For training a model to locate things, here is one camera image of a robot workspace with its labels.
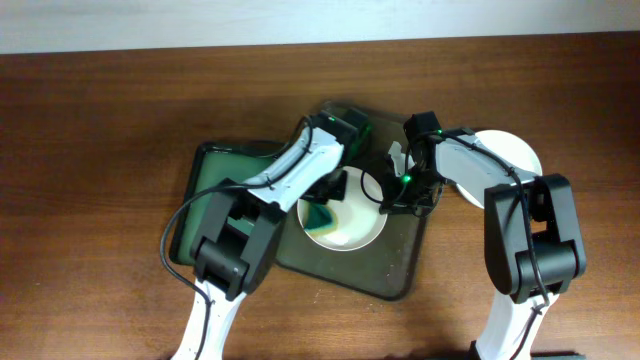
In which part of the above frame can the green tray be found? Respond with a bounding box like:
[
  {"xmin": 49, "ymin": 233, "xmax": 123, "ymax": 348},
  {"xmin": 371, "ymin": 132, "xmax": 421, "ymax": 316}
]
[{"xmin": 169, "ymin": 142, "xmax": 281, "ymax": 265}]

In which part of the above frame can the dark brown tray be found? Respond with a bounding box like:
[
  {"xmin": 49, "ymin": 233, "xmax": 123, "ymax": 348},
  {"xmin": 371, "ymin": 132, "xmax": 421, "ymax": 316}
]
[{"xmin": 276, "ymin": 101, "xmax": 427, "ymax": 301}]

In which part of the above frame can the white plate with blue stain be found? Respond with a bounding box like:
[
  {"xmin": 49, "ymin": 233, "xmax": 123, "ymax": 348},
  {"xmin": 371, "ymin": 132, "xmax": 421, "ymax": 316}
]
[{"xmin": 296, "ymin": 167, "xmax": 387, "ymax": 252}]

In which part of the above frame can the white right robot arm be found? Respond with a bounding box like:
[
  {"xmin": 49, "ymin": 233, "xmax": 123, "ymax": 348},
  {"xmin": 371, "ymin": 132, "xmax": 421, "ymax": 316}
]
[{"xmin": 380, "ymin": 125, "xmax": 586, "ymax": 359}]

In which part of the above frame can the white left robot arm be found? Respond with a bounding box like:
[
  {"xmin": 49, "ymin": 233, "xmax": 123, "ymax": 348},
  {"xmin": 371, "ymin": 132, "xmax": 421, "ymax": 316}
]
[{"xmin": 161, "ymin": 112, "xmax": 359, "ymax": 359}]

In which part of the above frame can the green and yellow sponge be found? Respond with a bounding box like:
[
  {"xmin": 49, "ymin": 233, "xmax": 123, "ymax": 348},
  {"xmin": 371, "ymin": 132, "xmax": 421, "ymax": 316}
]
[{"xmin": 303, "ymin": 203, "xmax": 338, "ymax": 234}]

